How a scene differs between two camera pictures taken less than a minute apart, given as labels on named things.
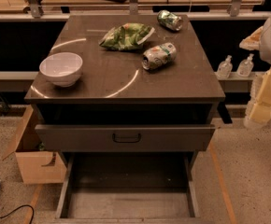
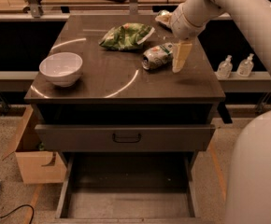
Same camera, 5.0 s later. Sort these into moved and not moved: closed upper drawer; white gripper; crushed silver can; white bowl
Moved: white gripper
Not moved: white bowl; closed upper drawer; crushed silver can
